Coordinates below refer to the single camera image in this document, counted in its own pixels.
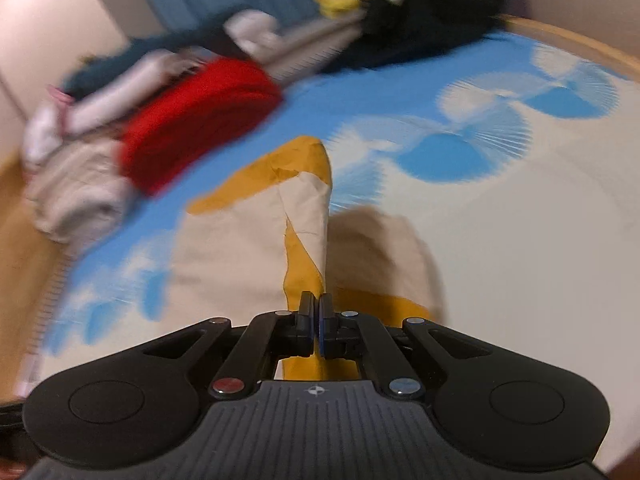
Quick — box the beige and mustard shirt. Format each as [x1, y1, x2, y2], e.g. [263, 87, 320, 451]
[164, 134, 446, 380]

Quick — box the black clothing pile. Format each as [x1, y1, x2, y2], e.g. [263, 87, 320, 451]
[322, 0, 506, 74]

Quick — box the red folded sweater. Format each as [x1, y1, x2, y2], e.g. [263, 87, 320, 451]
[119, 58, 283, 195]

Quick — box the blue and white bed sheet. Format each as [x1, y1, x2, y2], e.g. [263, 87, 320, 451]
[30, 33, 639, 468]

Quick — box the folded beige blanket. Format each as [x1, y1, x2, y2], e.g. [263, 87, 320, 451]
[25, 138, 137, 254]

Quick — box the folded white garment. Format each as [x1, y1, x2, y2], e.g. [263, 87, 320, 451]
[22, 9, 361, 171]

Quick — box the dark teal garment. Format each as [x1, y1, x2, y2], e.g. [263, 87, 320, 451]
[61, 6, 247, 101]

